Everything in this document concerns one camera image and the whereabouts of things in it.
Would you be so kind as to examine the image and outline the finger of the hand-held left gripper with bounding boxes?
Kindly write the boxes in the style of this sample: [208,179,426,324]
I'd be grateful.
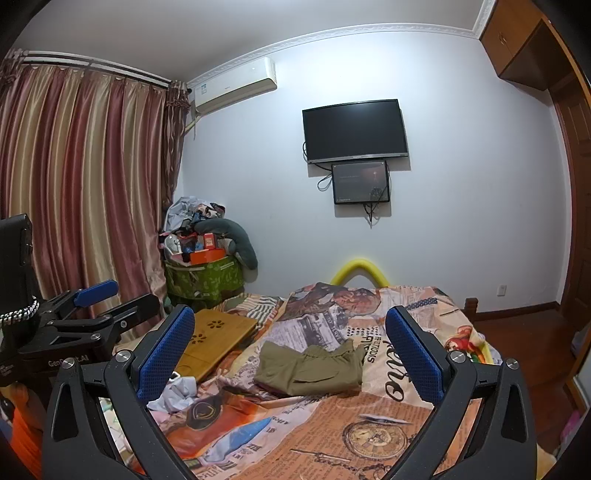
[39,280,119,320]
[21,294,160,355]

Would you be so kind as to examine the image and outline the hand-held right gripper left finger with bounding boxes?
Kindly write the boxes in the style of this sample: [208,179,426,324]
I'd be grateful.
[42,305,204,480]

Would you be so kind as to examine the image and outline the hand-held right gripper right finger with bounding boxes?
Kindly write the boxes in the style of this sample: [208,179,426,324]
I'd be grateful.
[383,305,539,480]

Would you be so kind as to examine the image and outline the olive green pants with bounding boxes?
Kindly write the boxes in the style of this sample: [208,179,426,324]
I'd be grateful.
[253,340,368,398]

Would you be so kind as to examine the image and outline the white crumpled cloth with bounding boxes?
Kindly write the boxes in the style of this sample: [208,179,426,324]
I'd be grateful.
[147,371,197,414]

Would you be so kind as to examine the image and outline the bamboo lap desk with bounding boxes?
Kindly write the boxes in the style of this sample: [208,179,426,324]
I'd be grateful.
[173,308,259,384]

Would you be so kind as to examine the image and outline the green storage bag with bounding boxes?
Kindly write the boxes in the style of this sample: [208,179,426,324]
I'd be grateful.
[164,256,245,308]

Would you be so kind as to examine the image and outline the orange box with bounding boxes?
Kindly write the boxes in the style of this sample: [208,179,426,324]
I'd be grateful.
[189,248,227,266]

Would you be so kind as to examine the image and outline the striped maroon curtain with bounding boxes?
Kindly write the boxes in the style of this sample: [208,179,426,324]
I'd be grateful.
[0,58,185,352]

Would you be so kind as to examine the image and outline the yellow foam tube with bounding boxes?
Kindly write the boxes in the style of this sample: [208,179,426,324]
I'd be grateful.
[331,259,389,289]

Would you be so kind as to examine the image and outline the pile of clothes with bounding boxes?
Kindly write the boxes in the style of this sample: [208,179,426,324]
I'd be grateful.
[159,196,227,252]

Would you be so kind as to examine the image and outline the grey plush pillow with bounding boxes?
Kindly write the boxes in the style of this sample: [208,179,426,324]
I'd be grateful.
[191,217,259,268]

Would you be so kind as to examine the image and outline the printed newspaper pattern blanket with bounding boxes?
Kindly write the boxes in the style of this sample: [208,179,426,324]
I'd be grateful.
[111,282,497,480]

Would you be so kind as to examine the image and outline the orange cloth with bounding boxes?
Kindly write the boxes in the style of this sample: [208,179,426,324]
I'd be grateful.
[10,406,44,478]

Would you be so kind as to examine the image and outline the small black monitor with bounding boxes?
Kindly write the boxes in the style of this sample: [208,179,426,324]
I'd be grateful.
[331,159,391,205]

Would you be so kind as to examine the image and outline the curtain rod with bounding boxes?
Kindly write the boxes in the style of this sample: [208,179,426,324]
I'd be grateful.
[23,52,174,86]

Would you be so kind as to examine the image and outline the brown wooden door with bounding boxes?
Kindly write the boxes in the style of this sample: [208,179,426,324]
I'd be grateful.
[549,69,591,370]

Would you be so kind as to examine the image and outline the white air conditioner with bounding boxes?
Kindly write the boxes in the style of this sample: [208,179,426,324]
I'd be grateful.
[187,58,278,116]

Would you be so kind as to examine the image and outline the wooden overhead cabinet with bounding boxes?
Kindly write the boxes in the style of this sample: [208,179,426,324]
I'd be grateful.
[479,0,561,90]

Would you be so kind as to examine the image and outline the black wall television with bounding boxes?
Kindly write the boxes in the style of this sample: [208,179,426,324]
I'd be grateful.
[302,99,410,165]

